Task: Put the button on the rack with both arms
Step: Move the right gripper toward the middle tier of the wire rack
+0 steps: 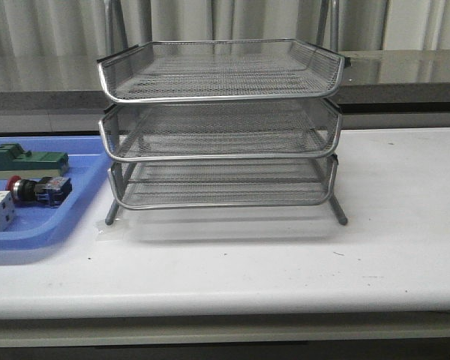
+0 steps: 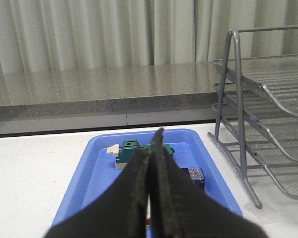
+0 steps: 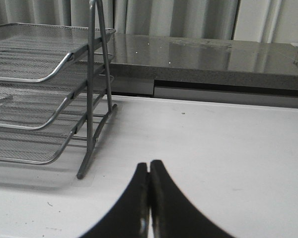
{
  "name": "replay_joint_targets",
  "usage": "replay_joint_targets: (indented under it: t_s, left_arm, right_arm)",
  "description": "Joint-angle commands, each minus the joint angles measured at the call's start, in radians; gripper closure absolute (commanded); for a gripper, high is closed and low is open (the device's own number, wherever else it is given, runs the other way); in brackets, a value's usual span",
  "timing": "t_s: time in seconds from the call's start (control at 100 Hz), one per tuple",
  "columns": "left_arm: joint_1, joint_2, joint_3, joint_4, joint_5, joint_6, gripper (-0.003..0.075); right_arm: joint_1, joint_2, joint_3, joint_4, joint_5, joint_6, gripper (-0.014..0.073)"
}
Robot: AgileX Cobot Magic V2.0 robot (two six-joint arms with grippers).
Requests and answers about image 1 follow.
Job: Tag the silver mesh tray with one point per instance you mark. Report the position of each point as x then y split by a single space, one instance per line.
283 128
223 183
220 70

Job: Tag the silver metal rack frame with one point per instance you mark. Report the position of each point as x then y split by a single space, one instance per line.
328 19

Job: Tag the grey stone counter ledge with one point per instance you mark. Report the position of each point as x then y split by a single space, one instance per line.
388 81

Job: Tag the clear tape strip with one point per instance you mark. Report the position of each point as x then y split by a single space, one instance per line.
116 231

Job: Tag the blue plastic bin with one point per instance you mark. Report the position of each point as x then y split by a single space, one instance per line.
37 226

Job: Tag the green electrical component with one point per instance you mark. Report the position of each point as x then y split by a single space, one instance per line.
16 161

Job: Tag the red emergency stop button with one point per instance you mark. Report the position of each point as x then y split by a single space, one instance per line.
48 191

